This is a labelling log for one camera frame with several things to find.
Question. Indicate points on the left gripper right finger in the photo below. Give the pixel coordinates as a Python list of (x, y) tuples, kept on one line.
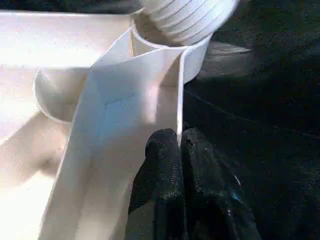
[(212, 195)]

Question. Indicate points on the white plastic table leg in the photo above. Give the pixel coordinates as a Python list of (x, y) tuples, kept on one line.
[(190, 20)]

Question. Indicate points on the white plastic table top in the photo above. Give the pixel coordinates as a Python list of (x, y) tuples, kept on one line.
[(100, 100)]

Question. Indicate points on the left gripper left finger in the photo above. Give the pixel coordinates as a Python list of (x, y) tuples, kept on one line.
[(160, 180)]

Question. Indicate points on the black work mat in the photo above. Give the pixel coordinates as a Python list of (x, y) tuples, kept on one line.
[(262, 125)]

